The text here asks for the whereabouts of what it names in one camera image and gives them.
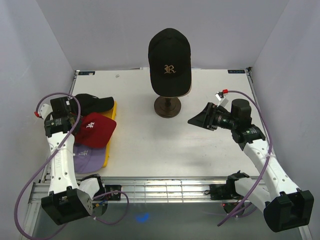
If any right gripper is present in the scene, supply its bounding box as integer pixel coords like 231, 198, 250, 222
187, 102, 237, 131

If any black cap gold R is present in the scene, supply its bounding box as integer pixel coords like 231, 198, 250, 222
148, 28, 192, 98

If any red cap white logo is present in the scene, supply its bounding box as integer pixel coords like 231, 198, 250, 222
74, 112, 117, 148

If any beige cap black R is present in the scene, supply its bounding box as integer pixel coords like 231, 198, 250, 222
186, 82, 192, 95

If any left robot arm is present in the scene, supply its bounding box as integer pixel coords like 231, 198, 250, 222
41, 96, 106, 226

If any dark wooden stand base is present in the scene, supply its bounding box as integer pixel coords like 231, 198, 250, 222
154, 96, 182, 119

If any yellow plastic tray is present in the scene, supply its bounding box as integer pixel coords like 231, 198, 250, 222
101, 101, 117, 168

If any black cap white NY logo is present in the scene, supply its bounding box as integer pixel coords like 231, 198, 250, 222
75, 93, 115, 116

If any lavender cap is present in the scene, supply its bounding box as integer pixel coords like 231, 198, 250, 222
73, 144, 106, 174

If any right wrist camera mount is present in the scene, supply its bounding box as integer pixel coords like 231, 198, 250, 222
215, 89, 229, 107

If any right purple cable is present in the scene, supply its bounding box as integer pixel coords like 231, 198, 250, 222
216, 88, 273, 227

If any purple cable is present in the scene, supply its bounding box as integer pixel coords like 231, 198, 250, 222
13, 91, 130, 238
216, 88, 273, 227

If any aluminium front rail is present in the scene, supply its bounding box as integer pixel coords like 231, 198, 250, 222
28, 176, 301, 204

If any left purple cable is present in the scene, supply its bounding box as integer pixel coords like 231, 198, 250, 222
13, 91, 130, 238

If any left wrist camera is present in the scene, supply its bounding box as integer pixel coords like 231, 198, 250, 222
35, 103, 53, 120

